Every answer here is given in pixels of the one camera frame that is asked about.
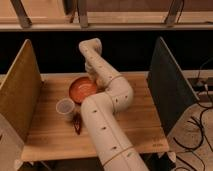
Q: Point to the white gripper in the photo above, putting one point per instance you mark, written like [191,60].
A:
[91,72]

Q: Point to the orange ceramic bowl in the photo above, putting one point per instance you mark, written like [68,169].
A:
[81,88]

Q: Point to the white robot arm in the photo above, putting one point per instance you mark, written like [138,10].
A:
[113,148]

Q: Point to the clear plastic cup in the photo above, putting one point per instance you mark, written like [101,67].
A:
[65,107]

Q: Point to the dark red pepper toy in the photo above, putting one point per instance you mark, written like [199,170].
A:
[77,123]

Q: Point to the left wooden side panel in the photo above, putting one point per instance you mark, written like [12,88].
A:
[20,90]

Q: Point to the right dark side panel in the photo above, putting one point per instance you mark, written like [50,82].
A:
[171,91]

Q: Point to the wooden shelf with brackets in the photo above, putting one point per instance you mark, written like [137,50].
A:
[105,15]

